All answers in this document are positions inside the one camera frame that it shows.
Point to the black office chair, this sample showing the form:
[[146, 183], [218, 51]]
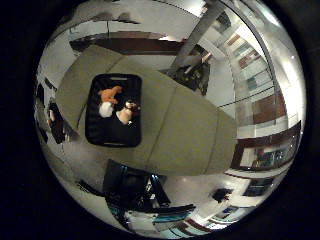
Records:
[[222, 195]]

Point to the orange plush toy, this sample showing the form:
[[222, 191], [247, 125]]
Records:
[[109, 95]]

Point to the black plastic crate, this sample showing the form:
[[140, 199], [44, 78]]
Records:
[[110, 135]]

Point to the black laptop keyboard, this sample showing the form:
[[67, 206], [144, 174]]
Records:
[[259, 187]]

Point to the tan plush dog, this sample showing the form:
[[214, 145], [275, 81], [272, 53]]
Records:
[[126, 115]]

